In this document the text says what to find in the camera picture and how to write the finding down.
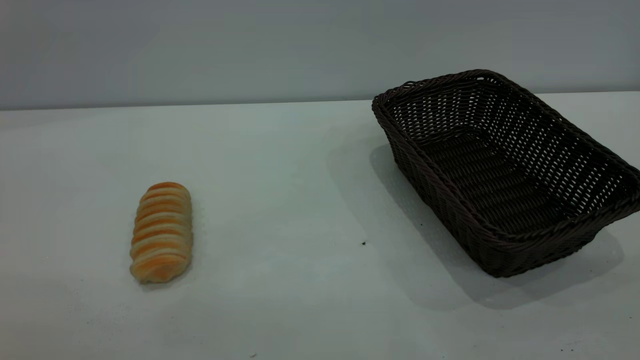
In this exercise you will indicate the striped orange bread roll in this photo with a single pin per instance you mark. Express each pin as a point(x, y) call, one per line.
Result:
point(162, 232)

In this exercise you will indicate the dark brown wicker basket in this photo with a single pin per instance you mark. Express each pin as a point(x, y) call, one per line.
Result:
point(500, 175)

